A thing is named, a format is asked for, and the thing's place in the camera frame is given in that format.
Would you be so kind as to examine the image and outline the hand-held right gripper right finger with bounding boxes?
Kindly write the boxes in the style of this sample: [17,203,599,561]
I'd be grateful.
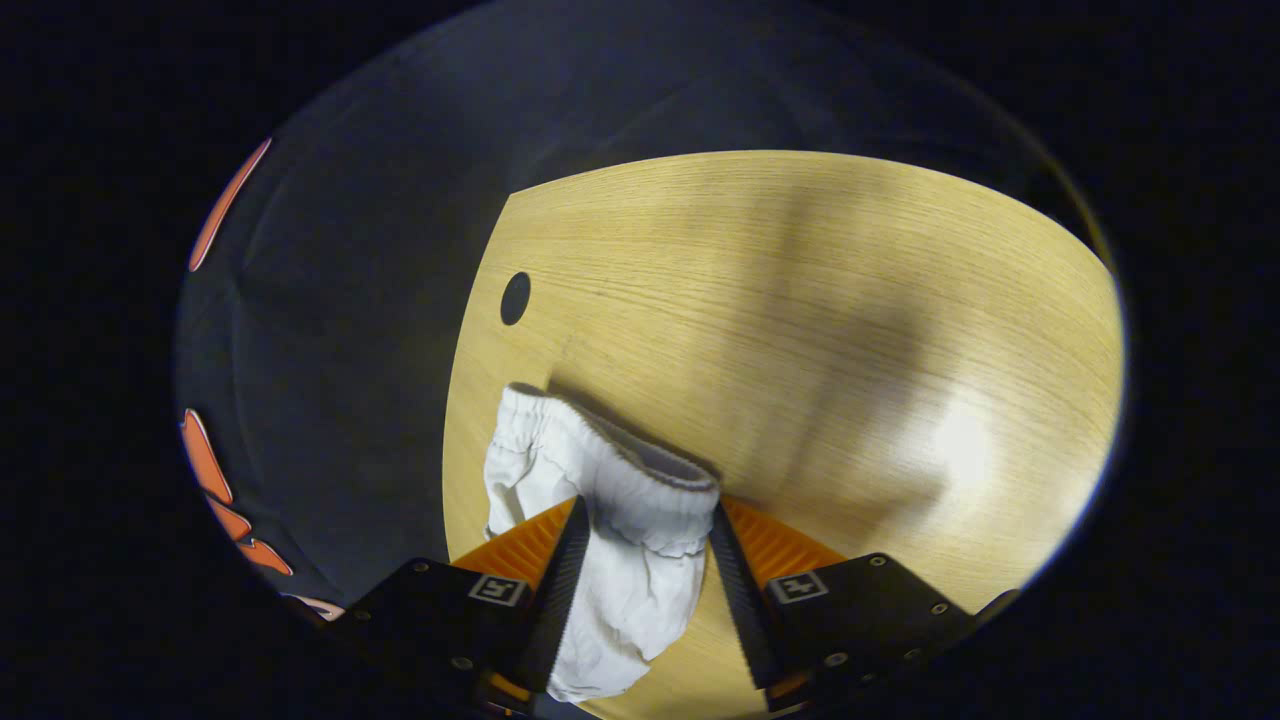
[706,495,987,714]

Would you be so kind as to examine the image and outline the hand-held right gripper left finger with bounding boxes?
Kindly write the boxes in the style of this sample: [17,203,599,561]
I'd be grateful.
[335,495,593,716]

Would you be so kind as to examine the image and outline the white jeans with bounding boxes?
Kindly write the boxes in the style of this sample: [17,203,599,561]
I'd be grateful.
[483,383,721,703]

